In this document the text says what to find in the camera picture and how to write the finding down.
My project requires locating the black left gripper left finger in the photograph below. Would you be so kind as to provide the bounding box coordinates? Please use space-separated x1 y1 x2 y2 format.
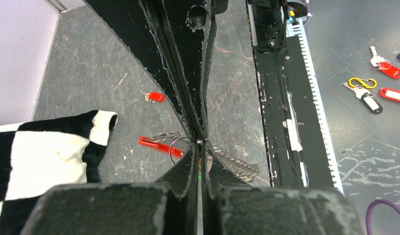
21 142 199 235

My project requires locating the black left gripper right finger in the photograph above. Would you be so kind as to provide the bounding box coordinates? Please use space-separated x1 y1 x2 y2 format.
200 141 363 235

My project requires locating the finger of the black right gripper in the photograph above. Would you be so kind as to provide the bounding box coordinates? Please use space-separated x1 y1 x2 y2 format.
86 0 197 141
144 0 228 140

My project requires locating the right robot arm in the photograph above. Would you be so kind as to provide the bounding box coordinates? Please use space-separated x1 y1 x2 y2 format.
86 0 297 142

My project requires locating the yellow carabiner with keys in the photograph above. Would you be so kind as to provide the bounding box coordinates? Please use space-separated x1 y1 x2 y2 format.
348 77 377 89

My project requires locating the black white checkered pillow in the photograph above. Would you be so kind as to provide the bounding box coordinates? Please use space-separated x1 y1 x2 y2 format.
0 110 118 235

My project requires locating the key with black tag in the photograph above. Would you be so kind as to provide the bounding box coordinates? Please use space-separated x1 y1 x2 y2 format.
343 82 383 115

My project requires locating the key with red tag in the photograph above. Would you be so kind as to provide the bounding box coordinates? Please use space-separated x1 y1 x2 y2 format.
370 46 400 79

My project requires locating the flat red key tag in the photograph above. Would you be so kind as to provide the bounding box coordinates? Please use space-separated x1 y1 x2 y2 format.
379 87 400 102

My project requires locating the aluminium corner post left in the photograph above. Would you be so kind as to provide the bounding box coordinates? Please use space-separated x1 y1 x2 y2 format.
45 0 68 13

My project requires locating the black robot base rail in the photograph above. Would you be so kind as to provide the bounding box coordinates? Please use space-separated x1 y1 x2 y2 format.
245 0 337 189

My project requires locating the grey slotted cable duct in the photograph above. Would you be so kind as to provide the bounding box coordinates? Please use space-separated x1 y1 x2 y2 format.
286 18 344 194

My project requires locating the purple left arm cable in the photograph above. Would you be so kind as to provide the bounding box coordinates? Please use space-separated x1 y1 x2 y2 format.
366 199 400 235

